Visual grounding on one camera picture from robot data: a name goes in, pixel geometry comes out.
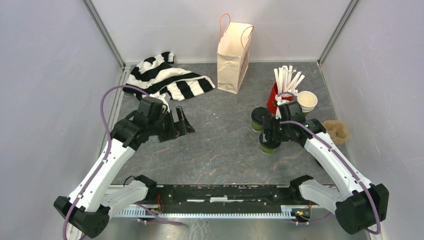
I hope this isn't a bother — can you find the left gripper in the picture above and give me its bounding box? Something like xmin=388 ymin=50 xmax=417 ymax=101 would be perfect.
xmin=148 ymin=105 xmax=195 ymax=143

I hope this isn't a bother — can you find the green paper coffee cup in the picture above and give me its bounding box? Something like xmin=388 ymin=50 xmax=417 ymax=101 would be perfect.
xmin=251 ymin=121 xmax=263 ymax=132

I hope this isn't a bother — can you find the black cup lid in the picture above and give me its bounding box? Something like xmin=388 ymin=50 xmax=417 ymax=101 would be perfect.
xmin=251 ymin=107 xmax=272 ymax=125
xmin=259 ymin=133 xmax=281 ymax=150

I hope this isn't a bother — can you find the paper takeout bag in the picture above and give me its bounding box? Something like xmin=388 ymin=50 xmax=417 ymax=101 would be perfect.
xmin=217 ymin=13 xmax=255 ymax=94

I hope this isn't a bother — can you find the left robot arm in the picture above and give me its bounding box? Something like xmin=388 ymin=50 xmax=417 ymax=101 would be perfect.
xmin=53 ymin=96 xmax=195 ymax=238

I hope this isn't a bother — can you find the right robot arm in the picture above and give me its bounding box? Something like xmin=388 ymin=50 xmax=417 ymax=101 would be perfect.
xmin=251 ymin=100 xmax=389 ymax=235

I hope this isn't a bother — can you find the red straw holder cup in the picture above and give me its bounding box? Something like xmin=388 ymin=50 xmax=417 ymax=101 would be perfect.
xmin=266 ymin=82 xmax=296 ymax=115

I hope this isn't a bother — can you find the stack of paper cups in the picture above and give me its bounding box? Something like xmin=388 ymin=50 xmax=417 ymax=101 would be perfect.
xmin=296 ymin=90 xmax=318 ymax=115

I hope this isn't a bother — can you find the black white striped cloth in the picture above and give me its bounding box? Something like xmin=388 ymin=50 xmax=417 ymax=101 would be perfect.
xmin=126 ymin=51 xmax=216 ymax=101

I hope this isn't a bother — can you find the white wrapped straws bundle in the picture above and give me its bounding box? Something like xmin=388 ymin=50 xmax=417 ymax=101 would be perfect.
xmin=273 ymin=65 xmax=305 ymax=94

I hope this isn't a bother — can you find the brown cardboard cup carrier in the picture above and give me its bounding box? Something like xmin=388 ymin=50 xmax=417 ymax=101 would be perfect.
xmin=322 ymin=120 xmax=350 ymax=145

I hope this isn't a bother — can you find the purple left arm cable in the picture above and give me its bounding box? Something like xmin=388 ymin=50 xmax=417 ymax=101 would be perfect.
xmin=62 ymin=85 xmax=150 ymax=240

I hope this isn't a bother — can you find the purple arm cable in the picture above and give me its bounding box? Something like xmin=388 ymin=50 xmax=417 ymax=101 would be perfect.
xmin=62 ymin=85 xmax=150 ymax=240
xmin=276 ymin=92 xmax=382 ymax=235

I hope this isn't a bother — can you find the metal cable duct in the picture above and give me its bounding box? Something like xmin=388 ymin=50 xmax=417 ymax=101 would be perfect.
xmin=114 ymin=206 xmax=296 ymax=220

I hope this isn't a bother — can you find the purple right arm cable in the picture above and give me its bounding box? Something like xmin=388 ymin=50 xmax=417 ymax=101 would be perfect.
xmin=276 ymin=92 xmax=382 ymax=235

